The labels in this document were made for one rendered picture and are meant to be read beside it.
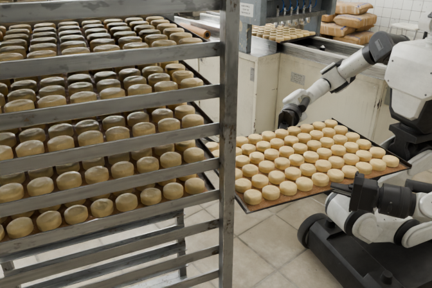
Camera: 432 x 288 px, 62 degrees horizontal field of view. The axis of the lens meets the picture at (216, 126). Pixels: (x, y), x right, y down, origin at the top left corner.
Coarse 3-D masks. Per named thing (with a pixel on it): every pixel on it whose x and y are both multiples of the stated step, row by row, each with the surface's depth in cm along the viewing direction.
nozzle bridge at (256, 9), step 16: (240, 0) 214; (256, 0) 204; (272, 0) 218; (288, 0) 227; (304, 0) 236; (320, 0) 246; (336, 0) 243; (240, 16) 218; (256, 16) 207; (272, 16) 223; (288, 16) 224; (304, 16) 234; (320, 16) 255; (240, 32) 222; (240, 48) 226
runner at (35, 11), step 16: (64, 0) 59; (80, 0) 59; (96, 0) 60; (112, 0) 61; (128, 0) 62; (144, 0) 63; (160, 0) 64; (176, 0) 65; (192, 0) 67; (208, 0) 68; (0, 16) 56; (16, 16) 57; (32, 16) 58; (48, 16) 59; (64, 16) 60; (80, 16) 60; (96, 16) 61; (112, 16) 62
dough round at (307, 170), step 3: (300, 165) 115; (303, 165) 114; (306, 165) 114; (309, 165) 114; (312, 165) 114; (300, 168) 113; (303, 168) 113; (306, 168) 113; (309, 168) 113; (312, 168) 113; (315, 168) 113; (303, 171) 112; (306, 171) 112; (309, 171) 111; (312, 171) 112; (315, 171) 112; (303, 174) 112; (306, 174) 112; (309, 174) 112; (312, 174) 112
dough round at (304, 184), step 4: (296, 180) 107; (300, 180) 107; (304, 180) 107; (308, 180) 107; (296, 184) 106; (300, 184) 105; (304, 184) 105; (308, 184) 105; (312, 184) 106; (300, 188) 105; (304, 188) 105; (308, 188) 105
